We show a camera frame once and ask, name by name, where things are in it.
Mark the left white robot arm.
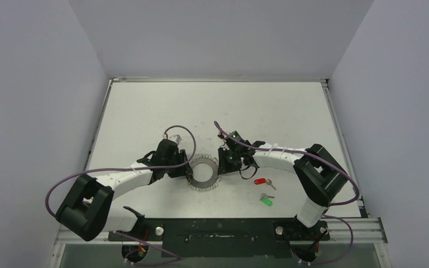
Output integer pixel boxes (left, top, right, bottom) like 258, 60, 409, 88
55, 135, 190, 241

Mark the key with red tag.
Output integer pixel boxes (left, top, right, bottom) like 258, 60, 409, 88
254, 178, 276, 190

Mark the silver keyring disc with rings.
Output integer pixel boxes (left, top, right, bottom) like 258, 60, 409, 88
188, 154, 220, 192

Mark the aluminium frame rail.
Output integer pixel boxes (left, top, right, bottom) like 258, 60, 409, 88
54, 218, 387, 245

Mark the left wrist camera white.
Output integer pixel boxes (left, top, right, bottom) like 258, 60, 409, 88
168, 135, 183, 145

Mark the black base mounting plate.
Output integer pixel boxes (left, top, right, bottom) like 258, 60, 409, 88
108, 218, 330, 258

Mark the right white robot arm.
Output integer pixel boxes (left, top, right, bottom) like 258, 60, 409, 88
218, 131, 348, 240

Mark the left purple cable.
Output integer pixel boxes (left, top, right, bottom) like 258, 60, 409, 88
44, 125, 197, 267

